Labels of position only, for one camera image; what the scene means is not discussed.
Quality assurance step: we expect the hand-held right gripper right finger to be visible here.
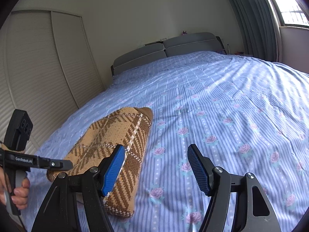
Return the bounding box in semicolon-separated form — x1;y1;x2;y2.
187;144;282;232

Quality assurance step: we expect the brown plaid knit sweater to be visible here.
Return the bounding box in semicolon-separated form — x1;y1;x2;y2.
47;107;154;218

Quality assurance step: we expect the person's left hand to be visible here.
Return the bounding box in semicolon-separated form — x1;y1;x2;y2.
0;170;31;210

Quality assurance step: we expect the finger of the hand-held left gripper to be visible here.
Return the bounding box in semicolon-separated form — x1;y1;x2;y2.
38;157;74;171

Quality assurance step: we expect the grey-blue curtain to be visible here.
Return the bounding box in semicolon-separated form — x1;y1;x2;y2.
221;0;282;64

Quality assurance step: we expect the black cable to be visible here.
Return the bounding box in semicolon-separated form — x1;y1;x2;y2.
17;213;27;232

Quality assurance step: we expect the grey padded headboard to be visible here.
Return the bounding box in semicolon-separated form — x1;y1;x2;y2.
111;32;224;77

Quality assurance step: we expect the window with metal railing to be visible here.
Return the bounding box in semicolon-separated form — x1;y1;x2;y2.
259;0;309;28

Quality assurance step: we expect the blue floral quilt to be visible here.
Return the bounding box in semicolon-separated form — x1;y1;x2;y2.
23;49;309;232

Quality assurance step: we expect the white louvred wardrobe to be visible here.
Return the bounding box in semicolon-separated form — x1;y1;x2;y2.
0;10;105;155

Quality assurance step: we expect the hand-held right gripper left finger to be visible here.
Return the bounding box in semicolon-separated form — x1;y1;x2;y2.
31;144;126;232

